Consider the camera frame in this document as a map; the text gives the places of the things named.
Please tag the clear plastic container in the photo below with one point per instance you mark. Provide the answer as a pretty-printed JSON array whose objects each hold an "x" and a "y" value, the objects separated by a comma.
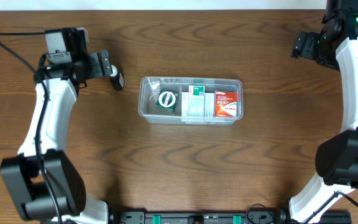
[{"x": 150, "y": 88}]

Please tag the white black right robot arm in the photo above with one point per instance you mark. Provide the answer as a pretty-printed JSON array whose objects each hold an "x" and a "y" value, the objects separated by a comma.
[{"x": 336, "y": 160}]

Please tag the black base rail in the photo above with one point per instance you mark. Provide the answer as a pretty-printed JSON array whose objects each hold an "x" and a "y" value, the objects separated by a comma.
[{"x": 254, "y": 215}]

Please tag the white green medicine box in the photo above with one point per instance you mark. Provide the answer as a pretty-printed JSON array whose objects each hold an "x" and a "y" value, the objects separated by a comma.
[{"x": 196, "y": 101}]

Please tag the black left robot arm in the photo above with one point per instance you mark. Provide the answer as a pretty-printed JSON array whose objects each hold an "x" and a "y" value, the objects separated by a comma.
[{"x": 41, "y": 180}]

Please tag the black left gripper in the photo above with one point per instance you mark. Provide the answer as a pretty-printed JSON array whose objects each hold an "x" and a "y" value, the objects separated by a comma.
[{"x": 99, "y": 61}]

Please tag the blue white medicine box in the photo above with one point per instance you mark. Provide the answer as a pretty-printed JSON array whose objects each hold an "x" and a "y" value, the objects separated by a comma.
[{"x": 209, "y": 102}]

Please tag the orange red medicine box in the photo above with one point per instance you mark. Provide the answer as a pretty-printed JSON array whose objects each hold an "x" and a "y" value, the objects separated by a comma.
[{"x": 225, "y": 104}]

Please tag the dark bottle white cap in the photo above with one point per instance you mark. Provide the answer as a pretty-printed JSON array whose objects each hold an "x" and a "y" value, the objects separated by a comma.
[{"x": 116, "y": 78}]

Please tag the green Zam-Buk box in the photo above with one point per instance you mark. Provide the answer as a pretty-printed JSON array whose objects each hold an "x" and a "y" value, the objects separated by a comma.
[{"x": 167, "y": 101}]

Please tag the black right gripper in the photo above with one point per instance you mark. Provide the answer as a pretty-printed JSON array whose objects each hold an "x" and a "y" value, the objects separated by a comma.
[{"x": 301, "y": 45}]

